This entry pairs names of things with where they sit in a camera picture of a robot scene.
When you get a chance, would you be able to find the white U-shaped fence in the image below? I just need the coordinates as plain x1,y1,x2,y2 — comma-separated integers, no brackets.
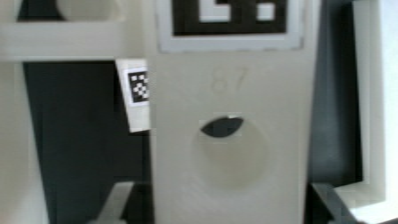
337,0,398,224

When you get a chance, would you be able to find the white chair back piece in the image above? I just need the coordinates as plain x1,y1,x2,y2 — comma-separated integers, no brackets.
0,0,322,224

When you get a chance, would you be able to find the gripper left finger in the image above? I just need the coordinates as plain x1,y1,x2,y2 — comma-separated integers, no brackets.
88,181,154,224

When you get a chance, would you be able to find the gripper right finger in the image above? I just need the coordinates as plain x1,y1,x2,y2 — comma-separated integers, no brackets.
305,182,365,224

